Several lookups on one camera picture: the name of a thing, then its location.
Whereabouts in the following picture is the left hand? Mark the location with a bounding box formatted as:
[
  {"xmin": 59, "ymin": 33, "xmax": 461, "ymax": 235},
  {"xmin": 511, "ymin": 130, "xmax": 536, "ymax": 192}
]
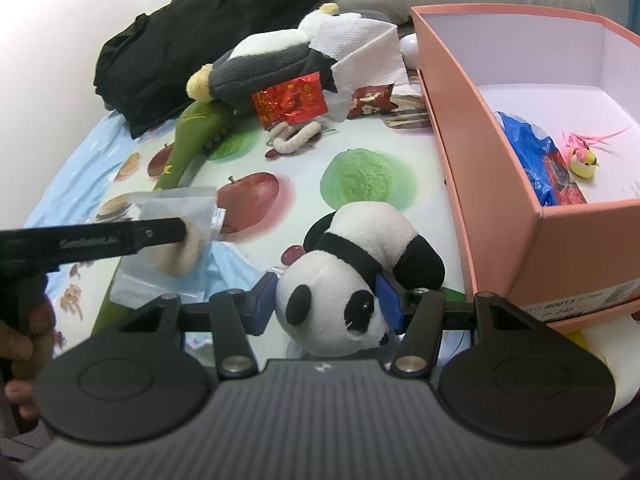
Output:
[{"xmin": 1, "ymin": 296, "xmax": 55, "ymax": 420}]

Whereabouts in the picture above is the blue face mask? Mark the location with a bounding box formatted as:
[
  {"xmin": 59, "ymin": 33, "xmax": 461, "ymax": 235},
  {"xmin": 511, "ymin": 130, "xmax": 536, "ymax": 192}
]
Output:
[{"xmin": 204, "ymin": 242, "xmax": 272, "ymax": 301}]

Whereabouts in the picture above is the white paper tissue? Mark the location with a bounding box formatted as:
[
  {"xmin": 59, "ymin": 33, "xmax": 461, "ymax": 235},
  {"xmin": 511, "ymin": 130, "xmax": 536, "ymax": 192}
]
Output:
[{"xmin": 310, "ymin": 13, "xmax": 409, "ymax": 122}]

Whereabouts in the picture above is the small pink bird toy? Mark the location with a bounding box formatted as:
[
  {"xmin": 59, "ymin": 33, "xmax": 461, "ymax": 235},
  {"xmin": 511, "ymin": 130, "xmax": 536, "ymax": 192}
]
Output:
[{"xmin": 562, "ymin": 128, "xmax": 626, "ymax": 180}]

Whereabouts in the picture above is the penguin plush toy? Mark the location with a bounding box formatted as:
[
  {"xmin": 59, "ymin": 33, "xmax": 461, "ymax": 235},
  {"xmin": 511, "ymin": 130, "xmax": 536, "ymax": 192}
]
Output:
[{"xmin": 186, "ymin": 2, "xmax": 362, "ymax": 113}]

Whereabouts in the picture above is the red foil packet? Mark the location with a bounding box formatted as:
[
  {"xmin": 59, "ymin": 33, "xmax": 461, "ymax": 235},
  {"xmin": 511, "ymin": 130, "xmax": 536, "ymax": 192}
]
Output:
[{"xmin": 252, "ymin": 72, "xmax": 329, "ymax": 130}]

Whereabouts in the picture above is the clear plastic bag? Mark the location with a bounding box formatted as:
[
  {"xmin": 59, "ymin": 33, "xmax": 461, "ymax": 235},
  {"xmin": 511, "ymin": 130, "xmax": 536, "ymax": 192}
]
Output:
[{"xmin": 108, "ymin": 186, "xmax": 224, "ymax": 309}]

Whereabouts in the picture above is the white fuzzy bracelet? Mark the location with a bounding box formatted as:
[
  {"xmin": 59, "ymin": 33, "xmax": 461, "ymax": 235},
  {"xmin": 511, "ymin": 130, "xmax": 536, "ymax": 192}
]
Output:
[{"xmin": 264, "ymin": 120, "xmax": 322, "ymax": 155}]

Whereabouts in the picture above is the fruit pattern table mat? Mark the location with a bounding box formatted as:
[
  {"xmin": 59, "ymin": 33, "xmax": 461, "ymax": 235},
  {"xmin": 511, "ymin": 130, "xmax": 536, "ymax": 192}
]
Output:
[{"xmin": 52, "ymin": 66, "xmax": 471, "ymax": 356}]

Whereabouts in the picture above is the panda plush toy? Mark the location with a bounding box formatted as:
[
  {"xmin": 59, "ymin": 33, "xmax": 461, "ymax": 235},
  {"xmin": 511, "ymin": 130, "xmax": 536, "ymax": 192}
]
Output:
[{"xmin": 276, "ymin": 202, "xmax": 446, "ymax": 358}]

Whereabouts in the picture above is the black jacket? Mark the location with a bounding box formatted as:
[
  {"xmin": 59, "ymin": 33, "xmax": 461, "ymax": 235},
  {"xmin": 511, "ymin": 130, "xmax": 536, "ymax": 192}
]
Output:
[{"xmin": 93, "ymin": 0, "xmax": 326, "ymax": 138}]

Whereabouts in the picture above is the pink cardboard box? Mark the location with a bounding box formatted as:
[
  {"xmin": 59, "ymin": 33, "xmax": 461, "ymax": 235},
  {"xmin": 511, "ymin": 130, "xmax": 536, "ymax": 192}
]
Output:
[{"xmin": 412, "ymin": 3, "xmax": 639, "ymax": 330}]

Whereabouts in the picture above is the green fabric massage stick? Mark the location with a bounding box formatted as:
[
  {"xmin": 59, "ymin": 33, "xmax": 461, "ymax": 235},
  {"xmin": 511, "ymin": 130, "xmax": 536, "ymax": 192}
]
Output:
[{"xmin": 154, "ymin": 101, "xmax": 234, "ymax": 191}]

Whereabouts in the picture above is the dark red snack packet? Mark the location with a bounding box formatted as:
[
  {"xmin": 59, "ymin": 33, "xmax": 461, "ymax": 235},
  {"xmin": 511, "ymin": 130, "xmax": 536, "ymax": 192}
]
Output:
[{"xmin": 347, "ymin": 84, "xmax": 397, "ymax": 119}]

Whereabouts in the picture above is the blue plastic bag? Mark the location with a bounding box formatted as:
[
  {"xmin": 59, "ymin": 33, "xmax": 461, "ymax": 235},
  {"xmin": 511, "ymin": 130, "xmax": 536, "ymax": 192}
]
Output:
[{"xmin": 495, "ymin": 112, "xmax": 586, "ymax": 207}]

